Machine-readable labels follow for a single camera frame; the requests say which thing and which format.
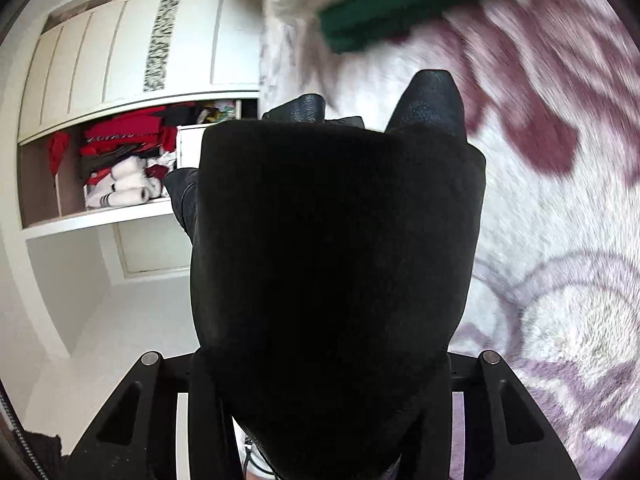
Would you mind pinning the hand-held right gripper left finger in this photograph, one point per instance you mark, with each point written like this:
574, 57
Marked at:
162, 385

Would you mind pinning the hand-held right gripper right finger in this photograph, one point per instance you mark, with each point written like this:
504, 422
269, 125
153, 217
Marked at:
482, 385

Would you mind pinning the black leather jacket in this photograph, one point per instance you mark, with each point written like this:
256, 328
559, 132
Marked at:
325, 260

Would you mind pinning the pile of red clothes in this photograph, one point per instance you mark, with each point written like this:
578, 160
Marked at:
125, 135

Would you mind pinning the white sliding-door wardrobe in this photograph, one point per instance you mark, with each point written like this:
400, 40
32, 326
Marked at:
100, 60

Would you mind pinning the green folded garment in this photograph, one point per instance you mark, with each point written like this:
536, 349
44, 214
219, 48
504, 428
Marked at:
415, 5

